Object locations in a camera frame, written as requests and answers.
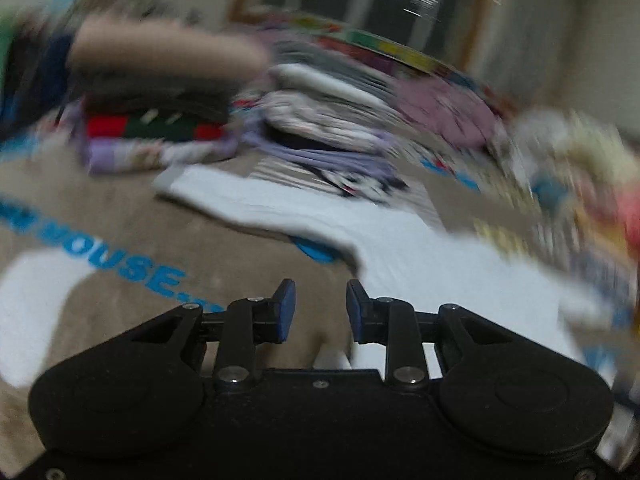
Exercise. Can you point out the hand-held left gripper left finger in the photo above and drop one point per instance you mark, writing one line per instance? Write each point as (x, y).
(285, 310)

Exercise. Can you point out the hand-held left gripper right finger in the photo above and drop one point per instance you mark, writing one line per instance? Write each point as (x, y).
(352, 310)

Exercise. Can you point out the white quilted baby garment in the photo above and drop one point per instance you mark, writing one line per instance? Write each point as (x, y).
(400, 250)

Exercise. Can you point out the grey-topped folded clothes stack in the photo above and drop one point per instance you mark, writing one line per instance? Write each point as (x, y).
(325, 125)

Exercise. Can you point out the yellow-topped folded clothes stack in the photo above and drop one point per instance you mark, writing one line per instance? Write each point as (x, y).
(585, 260)

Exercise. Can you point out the beige-topped folded clothes stack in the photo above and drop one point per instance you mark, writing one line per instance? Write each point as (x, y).
(150, 50)

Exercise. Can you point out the dark clothes pile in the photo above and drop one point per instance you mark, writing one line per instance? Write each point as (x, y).
(50, 70)

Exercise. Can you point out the brown cartoon printed blanket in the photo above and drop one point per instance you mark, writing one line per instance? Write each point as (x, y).
(150, 240)

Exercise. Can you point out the pink garment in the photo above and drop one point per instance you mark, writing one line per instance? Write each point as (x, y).
(450, 110)

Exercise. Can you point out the blue rolled cloth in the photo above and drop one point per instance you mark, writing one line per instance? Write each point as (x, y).
(550, 190)

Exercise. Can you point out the colourful alphabet foam mat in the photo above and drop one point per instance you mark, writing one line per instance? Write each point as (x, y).
(390, 47)

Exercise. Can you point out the pale yellow quilt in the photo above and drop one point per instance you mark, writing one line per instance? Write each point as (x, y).
(570, 140)

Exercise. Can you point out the pink quilt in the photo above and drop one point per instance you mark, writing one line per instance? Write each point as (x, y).
(630, 215)

